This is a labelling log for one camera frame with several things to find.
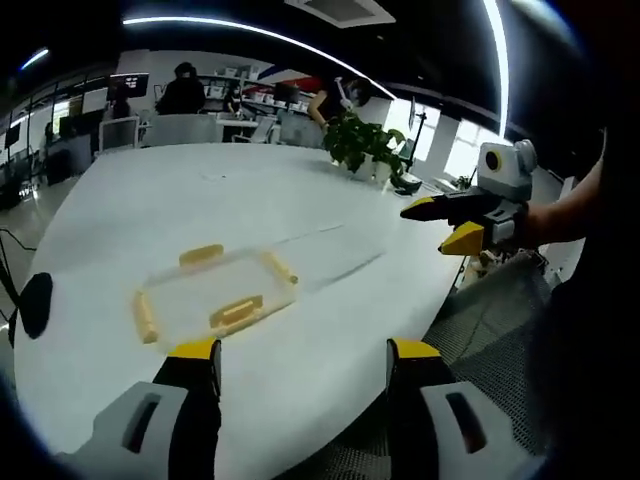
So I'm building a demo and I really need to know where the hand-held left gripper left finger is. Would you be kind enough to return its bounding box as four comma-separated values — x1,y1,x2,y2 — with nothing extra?
54,337,224,480

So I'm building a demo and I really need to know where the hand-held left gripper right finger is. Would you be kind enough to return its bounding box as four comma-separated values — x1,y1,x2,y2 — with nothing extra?
384,337,546,480

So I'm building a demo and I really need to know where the clear container lid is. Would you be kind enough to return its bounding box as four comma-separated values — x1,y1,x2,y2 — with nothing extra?
131,243,300,346

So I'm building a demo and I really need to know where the black device on stand base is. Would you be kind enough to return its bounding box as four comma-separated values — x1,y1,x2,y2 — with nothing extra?
391,171,422,197

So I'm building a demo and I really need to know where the black tripod stand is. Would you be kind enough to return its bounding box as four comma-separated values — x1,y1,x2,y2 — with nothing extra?
405,97,432,174

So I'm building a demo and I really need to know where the green potted plant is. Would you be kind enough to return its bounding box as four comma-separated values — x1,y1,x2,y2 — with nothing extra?
322,110,407,185

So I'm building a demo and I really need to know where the ceiling light strip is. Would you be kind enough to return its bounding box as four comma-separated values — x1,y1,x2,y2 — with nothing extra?
19,46,51,72
480,0,512,137
121,16,397,101

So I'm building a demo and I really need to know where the person's dark clothing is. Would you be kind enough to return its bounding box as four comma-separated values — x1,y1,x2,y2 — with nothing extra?
527,124,640,480

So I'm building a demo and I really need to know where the black oval object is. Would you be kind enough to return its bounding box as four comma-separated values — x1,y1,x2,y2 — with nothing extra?
20,271,54,341

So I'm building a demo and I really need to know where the black computer monitor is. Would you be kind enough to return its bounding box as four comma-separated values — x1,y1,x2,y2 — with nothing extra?
109,72,151,99
273,82,301,107

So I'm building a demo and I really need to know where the ceiling air vent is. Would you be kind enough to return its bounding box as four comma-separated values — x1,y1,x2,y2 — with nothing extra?
283,0,397,24

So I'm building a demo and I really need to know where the black floor cable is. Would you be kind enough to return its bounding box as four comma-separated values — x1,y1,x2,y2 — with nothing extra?
0,227,32,346

